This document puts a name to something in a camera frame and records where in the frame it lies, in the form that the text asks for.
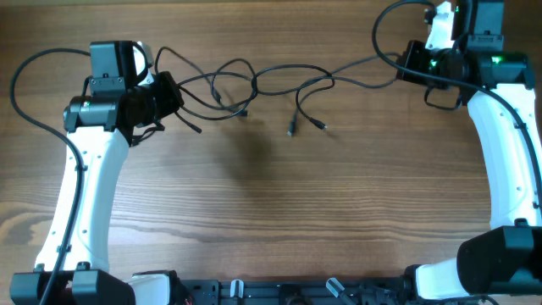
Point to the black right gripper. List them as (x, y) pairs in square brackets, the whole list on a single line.
[(414, 51)]

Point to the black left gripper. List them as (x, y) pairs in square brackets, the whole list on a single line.
[(172, 100)]

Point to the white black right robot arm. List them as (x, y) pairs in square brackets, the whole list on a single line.
[(465, 49)]

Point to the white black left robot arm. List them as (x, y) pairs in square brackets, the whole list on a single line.
[(121, 94)]

